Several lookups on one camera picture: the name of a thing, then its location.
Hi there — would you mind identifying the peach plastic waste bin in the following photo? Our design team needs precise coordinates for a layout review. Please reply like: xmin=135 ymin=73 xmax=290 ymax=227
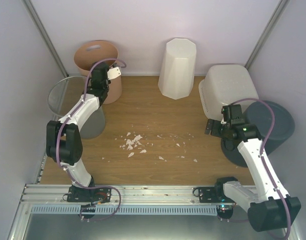
xmin=73 ymin=40 xmax=122 ymax=105

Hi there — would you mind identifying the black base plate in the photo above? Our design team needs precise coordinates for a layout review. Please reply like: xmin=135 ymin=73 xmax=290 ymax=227
xmin=192 ymin=186 xmax=234 ymax=204
xmin=62 ymin=185 xmax=111 ymax=204

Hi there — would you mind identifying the left aluminium frame post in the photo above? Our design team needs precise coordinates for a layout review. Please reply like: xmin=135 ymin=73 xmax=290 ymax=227
xmin=22 ymin=0 xmax=69 ymax=77

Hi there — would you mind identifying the aluminium corner frame post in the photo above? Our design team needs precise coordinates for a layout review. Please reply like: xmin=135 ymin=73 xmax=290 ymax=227
xmin=245 ymin=0 xmax=290 ymax=69

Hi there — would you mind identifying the translucent white plastic tub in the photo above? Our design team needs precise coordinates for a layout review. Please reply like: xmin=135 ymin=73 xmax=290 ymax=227
xmin=198 ymin=64 xmax=259 ymax=121

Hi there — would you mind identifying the white faceted bin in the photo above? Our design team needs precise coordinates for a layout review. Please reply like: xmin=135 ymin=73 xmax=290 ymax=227
xmin=158 ymin=38 xmax=197 ymax=100

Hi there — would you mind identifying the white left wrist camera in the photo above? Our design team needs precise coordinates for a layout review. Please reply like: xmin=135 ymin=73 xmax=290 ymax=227
xmin=107 ymin=66 xmax=121 ymax=81

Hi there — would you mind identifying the grey translucent bin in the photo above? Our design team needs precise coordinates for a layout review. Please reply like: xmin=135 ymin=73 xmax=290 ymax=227
xmin=47 ymin=76 xmax=106 ymax=139

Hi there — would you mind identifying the grey slotted cable duct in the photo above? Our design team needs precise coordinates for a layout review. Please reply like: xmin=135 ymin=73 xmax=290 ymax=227
xmin=31 ymin=204 xmax=217 ymax=216

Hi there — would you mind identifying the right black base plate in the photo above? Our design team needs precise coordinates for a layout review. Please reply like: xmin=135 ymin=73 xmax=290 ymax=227
xmin=192 ymin=186 xmax=234 ymax=204

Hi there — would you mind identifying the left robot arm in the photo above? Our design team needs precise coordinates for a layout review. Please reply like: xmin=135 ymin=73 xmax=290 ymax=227
xmin=46 ymin=60 xmax=110 ymax=202

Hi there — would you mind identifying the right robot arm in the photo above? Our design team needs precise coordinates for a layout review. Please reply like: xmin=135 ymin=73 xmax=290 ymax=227
xmin=205 ymin=102 xmax=301 ymax=237

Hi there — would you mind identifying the aluminium front rail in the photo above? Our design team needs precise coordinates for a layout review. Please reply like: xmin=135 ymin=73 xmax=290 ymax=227
xmin=20 ymin=183 xmax=290 ymax=204

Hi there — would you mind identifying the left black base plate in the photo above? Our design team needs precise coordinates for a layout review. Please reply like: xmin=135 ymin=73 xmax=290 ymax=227
xmin=62 ymin=185 xmax=111 ymax=204

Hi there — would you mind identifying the dark teal plastic bin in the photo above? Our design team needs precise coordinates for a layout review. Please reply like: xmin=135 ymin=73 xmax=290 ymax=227
xmin=221 ymin=100 xmax=295 ymax=168

